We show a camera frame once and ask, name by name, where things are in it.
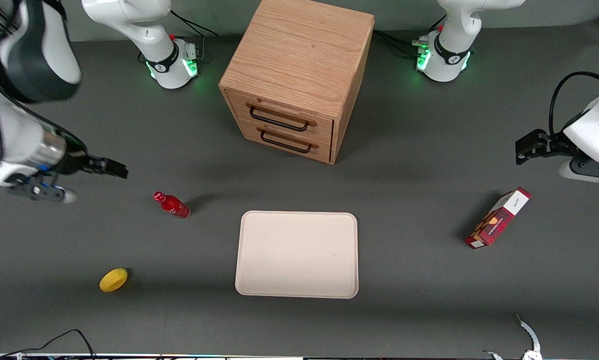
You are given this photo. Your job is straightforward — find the red cookie box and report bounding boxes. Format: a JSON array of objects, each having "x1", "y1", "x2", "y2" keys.
[{"x1": 464, "y1": 187, "x2": 532, "y2": 250}]

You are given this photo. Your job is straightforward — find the white curved plastic strip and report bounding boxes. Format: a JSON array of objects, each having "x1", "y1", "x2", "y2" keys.
[{"x1": 482, "y1": 313, "x2": 543, "y2": 360}]

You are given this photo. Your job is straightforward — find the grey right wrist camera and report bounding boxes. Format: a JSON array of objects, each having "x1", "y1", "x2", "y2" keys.
[{"x1": 7, "y1": 174, "x2": 78, "y2": 205}]

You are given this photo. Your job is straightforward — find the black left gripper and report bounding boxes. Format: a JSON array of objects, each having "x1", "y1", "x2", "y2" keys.
[{"x1": 515, "y1": 129, "x2": 579, "y2": 166}]

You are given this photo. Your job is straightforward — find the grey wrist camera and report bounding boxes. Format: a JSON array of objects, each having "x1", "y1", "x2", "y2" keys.
[
  {"x1": 7, "y1": 174, "x2": 78, "y2": 205},
  {"x1": 558, "y1": 156, "x2": 599, "y2": 187}
]

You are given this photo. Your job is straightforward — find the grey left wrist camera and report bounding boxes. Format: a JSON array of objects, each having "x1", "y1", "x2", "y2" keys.
[{"x1": 558, "y1": 156, "x2": 599, "y2": 187}]

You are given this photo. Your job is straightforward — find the black cable at table edge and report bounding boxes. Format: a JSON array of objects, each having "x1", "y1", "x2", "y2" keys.
[{"x1": 0, "y1": 329, "x2": 96, "y2": 360}]

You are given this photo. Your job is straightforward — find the yellow lemon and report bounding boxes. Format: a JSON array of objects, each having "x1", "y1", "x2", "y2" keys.
[{"x1": 99, "y1": 268, "x2": 129, "y2": 293}]

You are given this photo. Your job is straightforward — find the black cables at left arm base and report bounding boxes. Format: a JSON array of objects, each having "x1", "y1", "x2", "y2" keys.
[{"x1": 373, "y1": 30, "x2": 426, "y2": 58}]

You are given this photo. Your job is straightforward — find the red coke bottle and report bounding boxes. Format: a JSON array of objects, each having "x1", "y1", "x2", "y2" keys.
[{"x1": 153, "y1": 191, "x2": 191, "y2": 220}]

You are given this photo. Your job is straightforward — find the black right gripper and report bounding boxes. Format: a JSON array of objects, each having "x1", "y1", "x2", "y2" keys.
[{"x1": 54, "y1": 131, "x2": 129, "y2": 180}]

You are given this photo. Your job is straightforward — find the black cable at right arm base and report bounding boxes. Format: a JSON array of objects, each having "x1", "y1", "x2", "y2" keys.
[{"x1": 169, "y1": 10, "x2": 219, "y2": 38}]

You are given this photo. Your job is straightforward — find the wooden drawer cabinet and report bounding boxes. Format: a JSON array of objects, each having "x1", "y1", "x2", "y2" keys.
[{"x1": 218, "y1": 0, "x2": 376, "y2": 165}]

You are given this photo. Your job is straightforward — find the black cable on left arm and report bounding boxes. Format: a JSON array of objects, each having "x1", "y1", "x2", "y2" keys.
[{"x1": 549, "y1": 44, "x2": 599, "y2": 137}]

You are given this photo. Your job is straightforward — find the black wire drawer handle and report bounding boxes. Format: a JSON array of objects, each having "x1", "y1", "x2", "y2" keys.
[
  {"x1": 259, "y1": 129, "x2": 313, "y2": 154},
  {"x1": 249, "y1": 106, "x2": 310, "y2": 133}
]

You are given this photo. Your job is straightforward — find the beige rectangular tray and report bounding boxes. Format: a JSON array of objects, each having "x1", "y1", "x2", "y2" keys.
[{"x1": 234, "y1": 210, "x2": 359, "y2": 300}]

